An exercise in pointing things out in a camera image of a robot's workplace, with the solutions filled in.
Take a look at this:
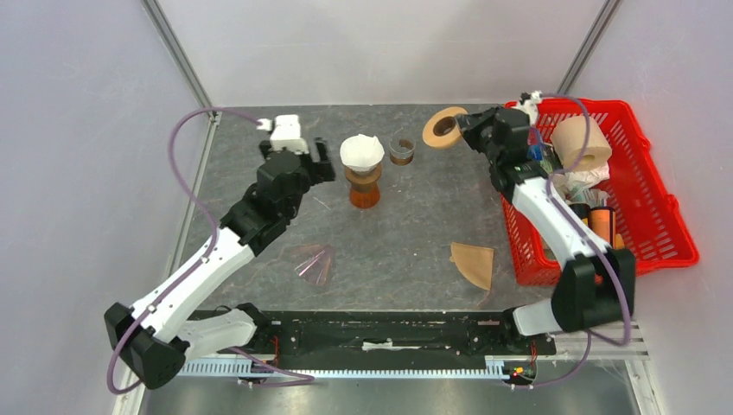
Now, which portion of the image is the small glass cup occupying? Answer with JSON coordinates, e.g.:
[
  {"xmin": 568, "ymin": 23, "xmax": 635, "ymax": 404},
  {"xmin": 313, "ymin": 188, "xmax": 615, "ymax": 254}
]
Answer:
[{"xmin": 389, "ymin": 138, "xmax": 415, "ymax": 166}]

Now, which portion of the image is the light wooden ring holder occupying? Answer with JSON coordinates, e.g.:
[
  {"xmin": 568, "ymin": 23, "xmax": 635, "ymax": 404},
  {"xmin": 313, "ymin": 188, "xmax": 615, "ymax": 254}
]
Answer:
[{"xmin": 422, "ymin": 106, "xmax": 468, "ymax": 150}]

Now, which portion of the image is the brown paper coffee filter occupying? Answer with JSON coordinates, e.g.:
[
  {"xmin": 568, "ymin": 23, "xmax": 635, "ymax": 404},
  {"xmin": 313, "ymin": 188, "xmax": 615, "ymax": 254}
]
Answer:
[{"xmin": 449, "ymin": 242, "xmax": 494, "ymax": 291}]

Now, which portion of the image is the white paper coffee filter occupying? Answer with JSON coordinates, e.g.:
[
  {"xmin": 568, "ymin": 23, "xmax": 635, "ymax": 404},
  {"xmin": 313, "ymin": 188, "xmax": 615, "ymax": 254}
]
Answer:
[{"xmin": 340, "ymin": 134, "xmax": 385, "ymax": 173}]

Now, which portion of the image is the beige toilet paper roll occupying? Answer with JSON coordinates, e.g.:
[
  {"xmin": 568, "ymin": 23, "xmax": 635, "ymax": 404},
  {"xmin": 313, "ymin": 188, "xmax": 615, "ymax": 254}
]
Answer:
[{"xmin": 551, "ymin": 115, "xmax": 612, "ymax": 171}]

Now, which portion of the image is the amber glass carafe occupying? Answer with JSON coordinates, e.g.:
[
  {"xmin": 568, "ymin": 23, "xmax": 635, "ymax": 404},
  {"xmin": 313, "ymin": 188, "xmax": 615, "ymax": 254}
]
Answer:
[{"xmin": 349, "ymin": 187, "xmax": 380, "ymax": 209}]

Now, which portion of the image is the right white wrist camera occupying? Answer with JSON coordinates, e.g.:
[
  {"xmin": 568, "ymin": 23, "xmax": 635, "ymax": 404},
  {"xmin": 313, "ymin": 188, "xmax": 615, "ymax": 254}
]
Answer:
[{"xmin": 512, "ymin": 90, "xmax": 543, "ymax": 116}]

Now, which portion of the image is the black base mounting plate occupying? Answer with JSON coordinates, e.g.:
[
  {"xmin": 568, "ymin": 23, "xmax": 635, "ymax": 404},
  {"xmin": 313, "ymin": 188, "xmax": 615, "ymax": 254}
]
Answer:
[{"xmin": 242, "ymin": 310, "xmax": 557, "ymax": 371}]

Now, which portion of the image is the black cylindrical can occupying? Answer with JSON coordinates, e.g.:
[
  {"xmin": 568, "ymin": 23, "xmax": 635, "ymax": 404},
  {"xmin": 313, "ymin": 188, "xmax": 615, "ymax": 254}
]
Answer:
[{"xmin": 568, "ymin": 202, "xmax": 591, "ymax": 224}]

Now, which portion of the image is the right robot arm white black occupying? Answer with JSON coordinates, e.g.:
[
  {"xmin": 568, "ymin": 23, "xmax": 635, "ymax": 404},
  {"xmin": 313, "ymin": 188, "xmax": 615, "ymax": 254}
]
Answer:
[{"xmin": 454, "ymin": 106, "xmax": 636, "ymax": 354}]

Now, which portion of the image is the dark wooden ring holder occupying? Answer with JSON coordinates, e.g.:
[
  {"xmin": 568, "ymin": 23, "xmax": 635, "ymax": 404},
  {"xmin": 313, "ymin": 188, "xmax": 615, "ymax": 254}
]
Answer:
[{"xmin": 344, "ymin": 164, "xmax": 382, "ymax": 188}]

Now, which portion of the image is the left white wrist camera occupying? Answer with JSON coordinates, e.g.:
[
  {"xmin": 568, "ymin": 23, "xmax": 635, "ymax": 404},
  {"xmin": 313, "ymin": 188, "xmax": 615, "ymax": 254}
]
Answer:
[{"xmin": 257, "ymin": 114, "xmax": 309, "ymax": 155}]

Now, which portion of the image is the red plastic basket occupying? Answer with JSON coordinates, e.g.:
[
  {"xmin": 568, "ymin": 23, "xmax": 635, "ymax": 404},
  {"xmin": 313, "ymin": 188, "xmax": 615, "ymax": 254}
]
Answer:
[{"xmin": 502, "ymin": 99, "xmax": 699, "ymax": 286}]

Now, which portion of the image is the orange cylindrical can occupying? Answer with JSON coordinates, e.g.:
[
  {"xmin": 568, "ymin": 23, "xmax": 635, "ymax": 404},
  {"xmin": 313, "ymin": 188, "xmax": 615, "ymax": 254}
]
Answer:
[{"xmin": 589, "ymin": 206, "xmax": 616, "ymax": 247}]

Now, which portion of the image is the crumpled white paper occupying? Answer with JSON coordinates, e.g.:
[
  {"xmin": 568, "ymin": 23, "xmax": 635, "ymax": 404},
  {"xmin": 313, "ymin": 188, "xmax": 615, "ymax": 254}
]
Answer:
[{"xmin": 554, "ymin": 163, "xmax": 610, "ymax": 198}]

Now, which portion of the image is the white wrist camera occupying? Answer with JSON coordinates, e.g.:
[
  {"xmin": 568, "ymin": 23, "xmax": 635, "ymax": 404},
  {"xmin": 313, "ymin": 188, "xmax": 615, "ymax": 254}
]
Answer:
[
  {"xmin": 257, "ymin": 114, "xmax": 309, "ymax": 155},
  {"xmin": 512, "ymin": 90, "xmax": 543, "ymax": 116}
]

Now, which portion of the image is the blue snack packet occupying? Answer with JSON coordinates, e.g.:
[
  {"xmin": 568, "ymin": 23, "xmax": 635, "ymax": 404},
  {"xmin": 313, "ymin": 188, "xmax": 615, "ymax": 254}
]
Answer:
[{"xmin": 527, "ymin": 143, "xmax": 545, "ymax": 162}]

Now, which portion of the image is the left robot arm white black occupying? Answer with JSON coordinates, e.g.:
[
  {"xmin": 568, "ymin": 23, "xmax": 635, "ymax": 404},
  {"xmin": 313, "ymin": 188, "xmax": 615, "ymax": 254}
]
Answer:
[{"xmin": 104, "ymin": 138, "xmax": 335, "ymax": 394}]

